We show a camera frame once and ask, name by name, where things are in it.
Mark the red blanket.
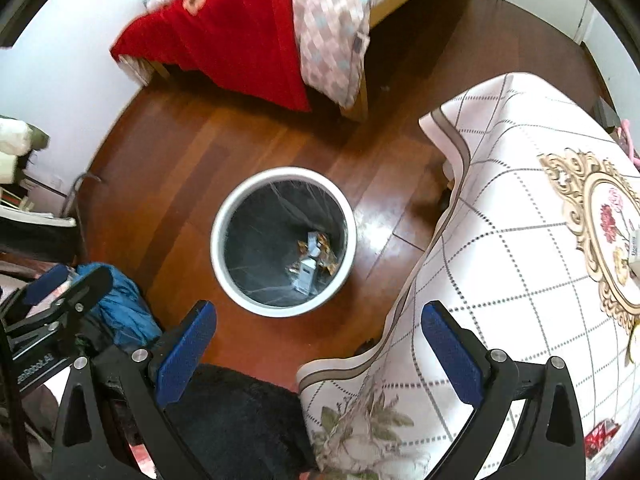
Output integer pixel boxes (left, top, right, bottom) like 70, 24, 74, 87
110, 0, 314, 113

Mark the blue cloth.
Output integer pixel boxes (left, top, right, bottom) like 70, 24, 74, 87
75, 262, 164, 357

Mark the grey metal cane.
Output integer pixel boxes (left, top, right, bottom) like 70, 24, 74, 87
61, 172, 104, 222

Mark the small white box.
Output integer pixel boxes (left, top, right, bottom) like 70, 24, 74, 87
624, 229, 640, 279

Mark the bed with red blanket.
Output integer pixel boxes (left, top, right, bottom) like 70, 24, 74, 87
120, 0, 474, 122

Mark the white and green cloth bundle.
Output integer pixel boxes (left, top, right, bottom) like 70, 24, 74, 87
0, 114, 51, 186

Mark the black fluffy rug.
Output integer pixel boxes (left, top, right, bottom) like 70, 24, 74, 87
164, 363, 320, 480

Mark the white round trash bin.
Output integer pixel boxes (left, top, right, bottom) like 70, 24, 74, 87
210, 166, 358, 319

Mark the white small carton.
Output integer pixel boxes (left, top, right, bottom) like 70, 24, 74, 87
292, 255, 322, 295

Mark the red packet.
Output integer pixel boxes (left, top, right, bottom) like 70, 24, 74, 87
582, 420, 624, 459

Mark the small grey box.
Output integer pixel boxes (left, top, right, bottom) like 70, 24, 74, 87
594, 97, 619, 129

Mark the black bin liner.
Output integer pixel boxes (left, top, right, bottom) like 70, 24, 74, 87
223, 177, 349, 307

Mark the pink object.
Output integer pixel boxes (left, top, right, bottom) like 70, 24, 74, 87
619, 119, 640, 167

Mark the pink grey checked bed sheet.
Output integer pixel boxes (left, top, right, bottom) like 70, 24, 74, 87
291, 0, 466, 109

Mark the table with white patterned cloth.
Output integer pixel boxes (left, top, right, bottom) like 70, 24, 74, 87
296, 72, 640, 480

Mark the golden snack wrapper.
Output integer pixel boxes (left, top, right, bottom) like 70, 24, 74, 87
298, 232, 340, 275

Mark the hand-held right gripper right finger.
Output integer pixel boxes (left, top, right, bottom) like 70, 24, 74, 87
421, 300, 587, 480

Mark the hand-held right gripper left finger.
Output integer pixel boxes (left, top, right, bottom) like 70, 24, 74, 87
50, 300, 218, 480

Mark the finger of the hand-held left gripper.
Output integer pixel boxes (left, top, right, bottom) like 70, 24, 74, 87
21, 264, 72, 307
4, 264, 115, 343

